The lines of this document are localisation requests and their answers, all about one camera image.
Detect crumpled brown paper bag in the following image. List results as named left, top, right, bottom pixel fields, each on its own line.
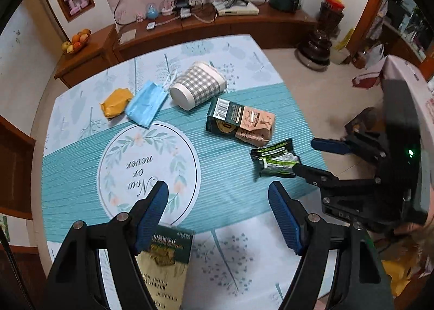
left=234, top=105, right=276, bottom=147

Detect yellow plastic bag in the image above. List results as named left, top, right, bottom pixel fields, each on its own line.
left=383, top=259, right=417, bottom=297

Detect checked paper cup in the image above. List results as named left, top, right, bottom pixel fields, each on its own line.
left=170, top=62, right=227, bottom=110

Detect printed leaf tablecloth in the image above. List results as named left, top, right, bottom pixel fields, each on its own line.
left=42, top=34, right=331, bottom=310

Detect pink dumbbells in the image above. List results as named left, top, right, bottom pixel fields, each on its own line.
left=64, top=0, right=89, bottom=14

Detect green and black snack wrapper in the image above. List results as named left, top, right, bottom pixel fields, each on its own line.
left=251, top=138, right=302, bottom=178

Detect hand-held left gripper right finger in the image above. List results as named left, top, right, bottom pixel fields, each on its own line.
left=268, top=181, right=395, bottom=310

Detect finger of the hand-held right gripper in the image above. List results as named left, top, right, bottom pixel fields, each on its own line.
left=311, top=138, right=360, bottom=156
left=292, top=164, right=340, bottom=188

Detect yellow snack packet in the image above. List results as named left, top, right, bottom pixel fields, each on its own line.
left=99, top=88, right=134, bottom=121

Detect dark brown ceramic jar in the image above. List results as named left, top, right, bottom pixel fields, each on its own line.
left=298, top=29, right=331, bottom=69

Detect dark green cigarette box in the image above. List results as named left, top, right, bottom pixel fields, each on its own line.
left=206, top=97, right=245, bottom=137

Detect blue face mask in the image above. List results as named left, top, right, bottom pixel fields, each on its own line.
left=125, top=81, right=169, bottom=127

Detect white set-top box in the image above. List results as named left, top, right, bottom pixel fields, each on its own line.
left=218, top=1, right=259, bottom=17

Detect green and gold paper packet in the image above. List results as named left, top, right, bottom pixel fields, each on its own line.
left=136, top=225, right=195, bottom=310

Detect dark vase with flowers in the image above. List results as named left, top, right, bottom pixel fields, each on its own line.
left=319, top=0, right=344, bottom=39

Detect bowl of fruit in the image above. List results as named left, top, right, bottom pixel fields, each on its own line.
left=62, top=29, right=91, bottom=54

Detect wooden tv cabinet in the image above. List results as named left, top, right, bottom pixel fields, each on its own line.
left=54, top=1, right=319, bottom=88

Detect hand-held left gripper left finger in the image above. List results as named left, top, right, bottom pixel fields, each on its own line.
left=47, top=181, right=169, bottom=310

